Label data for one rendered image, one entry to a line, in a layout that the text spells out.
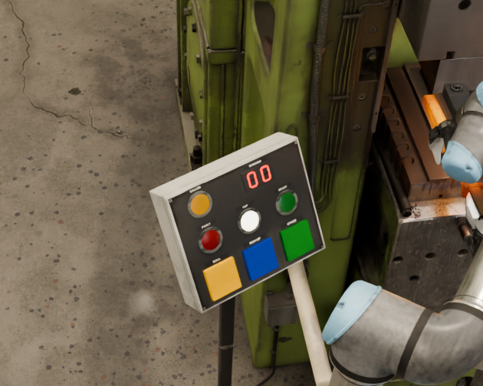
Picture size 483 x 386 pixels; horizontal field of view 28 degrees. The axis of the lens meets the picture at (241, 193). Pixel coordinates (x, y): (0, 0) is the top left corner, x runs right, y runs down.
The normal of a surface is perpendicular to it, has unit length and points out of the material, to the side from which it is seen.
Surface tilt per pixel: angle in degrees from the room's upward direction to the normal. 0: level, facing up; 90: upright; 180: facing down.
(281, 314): 90
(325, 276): 90
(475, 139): 22
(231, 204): 60
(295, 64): 90
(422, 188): 90
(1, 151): 0
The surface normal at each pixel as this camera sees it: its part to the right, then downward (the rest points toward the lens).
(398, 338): -0.29, -0.12
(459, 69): 0.16, 0.73
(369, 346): -0.44, 0.35
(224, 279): 0.50, 0.20
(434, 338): -0.02, -0.39
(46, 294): 0.03, -0.68
